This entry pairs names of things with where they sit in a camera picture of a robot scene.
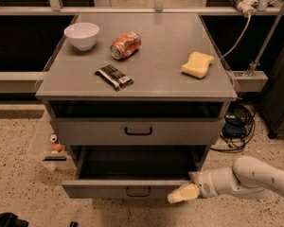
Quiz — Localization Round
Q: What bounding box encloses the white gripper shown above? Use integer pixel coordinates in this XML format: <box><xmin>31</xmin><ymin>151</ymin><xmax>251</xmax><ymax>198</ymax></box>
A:
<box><xmin>168</xmin><ymin>167</ymin><xmax>236</xmax><ymax>203</ymax></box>

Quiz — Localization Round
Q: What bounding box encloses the grey drawer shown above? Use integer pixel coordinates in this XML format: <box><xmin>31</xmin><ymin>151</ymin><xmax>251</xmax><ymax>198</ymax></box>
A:
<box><xmin>50</xmin><ymin>118</ymin><xmax>224</xmax><ymax>146</ymax></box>
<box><xmin>62</xmin><ymin>145</ymin><xmax>208</xmax><ymax>199</ymax></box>

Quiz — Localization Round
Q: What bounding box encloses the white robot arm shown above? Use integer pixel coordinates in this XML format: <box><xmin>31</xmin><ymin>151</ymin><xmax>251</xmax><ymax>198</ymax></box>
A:
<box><xmin>168</xmin><ymin>156</ymin><xmax>284</xmax><ymax>203</ymax></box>

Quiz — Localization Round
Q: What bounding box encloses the grey drawer cabinet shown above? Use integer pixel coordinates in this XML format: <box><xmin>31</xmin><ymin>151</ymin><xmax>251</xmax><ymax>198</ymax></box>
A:
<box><xmin>35</xmin><ymin>12</ymin><xmax>239</xmax><ymax>182</ymax></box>

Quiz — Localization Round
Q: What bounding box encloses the grey top drawer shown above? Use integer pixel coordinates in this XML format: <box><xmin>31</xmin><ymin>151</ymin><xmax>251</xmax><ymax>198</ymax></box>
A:
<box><xmin>50</xmin><ymin>118</ymin><xmax>224</xmax><ymax>146</ymax></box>

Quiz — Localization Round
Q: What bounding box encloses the dark cabinet at right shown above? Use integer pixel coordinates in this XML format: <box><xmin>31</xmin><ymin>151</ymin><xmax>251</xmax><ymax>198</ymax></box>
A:
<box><xmin>260</xmin><ymin>46</ymin><xmax>284</xmax><ymax>139</ymax></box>

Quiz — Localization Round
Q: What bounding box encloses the yellow sponge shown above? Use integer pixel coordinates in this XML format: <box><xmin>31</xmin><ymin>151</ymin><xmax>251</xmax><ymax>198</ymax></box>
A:
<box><xmin>181</xmin><ymin>52</ymin><xmax>214</xmax><ymax>79</ymax></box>

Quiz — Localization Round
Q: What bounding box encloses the small black floor object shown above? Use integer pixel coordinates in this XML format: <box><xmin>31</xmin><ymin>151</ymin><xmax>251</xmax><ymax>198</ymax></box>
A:
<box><xmin>69</xmin><ymin>221</ymin><xmax>78</xmax><ymax>227</ymax></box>

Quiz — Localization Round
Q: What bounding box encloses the black snack packet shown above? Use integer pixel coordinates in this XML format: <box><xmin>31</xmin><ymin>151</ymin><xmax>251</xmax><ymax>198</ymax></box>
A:
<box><xmin>95</xmin><ymin>64</ymin><xmax>133</xmax><ymax>91</ymax></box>

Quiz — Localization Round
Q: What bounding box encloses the crushed orange soda can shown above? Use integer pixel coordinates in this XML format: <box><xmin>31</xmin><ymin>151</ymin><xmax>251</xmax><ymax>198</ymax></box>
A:
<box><xmin>110</xmin><ymin>31</ymin><xmax>141</xmax><ymax>60</ymax></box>

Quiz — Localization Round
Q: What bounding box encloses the clear plastic storage bin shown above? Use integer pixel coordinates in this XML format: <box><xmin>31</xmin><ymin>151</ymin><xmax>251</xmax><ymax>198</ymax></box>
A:
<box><xmin>27</xmin><ymin>112</ymin><xmax>76</xmax><ymax>171</ymax></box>

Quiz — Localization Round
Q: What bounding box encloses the white bowl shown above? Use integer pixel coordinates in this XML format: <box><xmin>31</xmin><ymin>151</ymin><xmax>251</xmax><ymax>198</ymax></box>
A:
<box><xmin>64</xmin><ymin>23</ymin><xmax>99</xmax><ymax>51</ymax></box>

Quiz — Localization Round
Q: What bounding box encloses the white power strip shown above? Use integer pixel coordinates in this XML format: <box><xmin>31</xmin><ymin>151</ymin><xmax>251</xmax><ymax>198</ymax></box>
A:
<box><xmin>229</xmin><ymin>0</ymin><xmax>257</xmax><ymax>17</ymax></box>

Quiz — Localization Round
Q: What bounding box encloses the black bag on floor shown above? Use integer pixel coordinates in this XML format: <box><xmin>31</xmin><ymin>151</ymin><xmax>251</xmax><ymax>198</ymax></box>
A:
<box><xmin>0</xmin><ymin>213</ymin><xmax>28</xmax><ymax>227</ymax></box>

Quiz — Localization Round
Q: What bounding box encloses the blue box with cables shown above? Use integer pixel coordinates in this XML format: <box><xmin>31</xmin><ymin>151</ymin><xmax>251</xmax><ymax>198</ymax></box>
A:
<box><xmin>211</xmin><ymin>101</ymin><xmax>256</xmax><ymax>153</ymax></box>

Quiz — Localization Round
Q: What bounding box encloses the white power cable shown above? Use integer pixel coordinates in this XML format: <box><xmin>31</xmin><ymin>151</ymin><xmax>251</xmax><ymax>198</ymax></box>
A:
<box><xmin>219</xmin><ymin>10</ymin><xmax>253</xmax><ymax>61</ymax></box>

